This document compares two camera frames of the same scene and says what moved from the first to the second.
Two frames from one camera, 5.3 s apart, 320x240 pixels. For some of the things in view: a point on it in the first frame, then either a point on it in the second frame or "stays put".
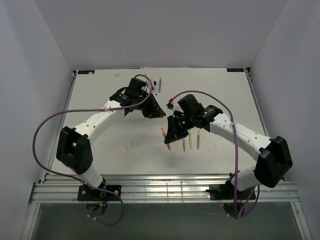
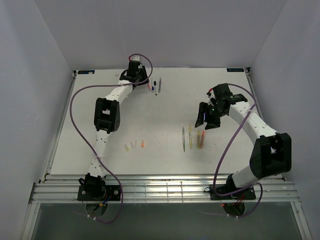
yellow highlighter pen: (198, 140) stays put
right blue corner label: (235, 70) stays put
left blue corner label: (86, 72) stays put
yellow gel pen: (190, 138) stays put
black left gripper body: (144, 107) → (142, 76)
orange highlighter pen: (164, 134) → (202, 139)
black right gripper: (173, 133) → (203, 108)
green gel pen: (184, 143) stays put
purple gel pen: (159, 86) stays put
